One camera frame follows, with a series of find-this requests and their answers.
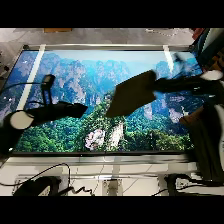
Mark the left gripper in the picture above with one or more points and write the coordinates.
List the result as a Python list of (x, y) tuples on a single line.
[(75, 109)]

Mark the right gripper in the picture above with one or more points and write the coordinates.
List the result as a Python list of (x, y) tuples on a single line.
[(162, 85)]

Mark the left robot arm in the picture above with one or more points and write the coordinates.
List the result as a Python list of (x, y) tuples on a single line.
[(20, 120)]

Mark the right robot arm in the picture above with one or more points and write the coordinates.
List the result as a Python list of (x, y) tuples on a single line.
[(196, 85)]

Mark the dark grey garment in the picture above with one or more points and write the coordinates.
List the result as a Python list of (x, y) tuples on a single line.
[(208, 146)]

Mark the silver frame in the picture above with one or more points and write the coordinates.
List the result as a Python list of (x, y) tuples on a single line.
[(110, 166)]

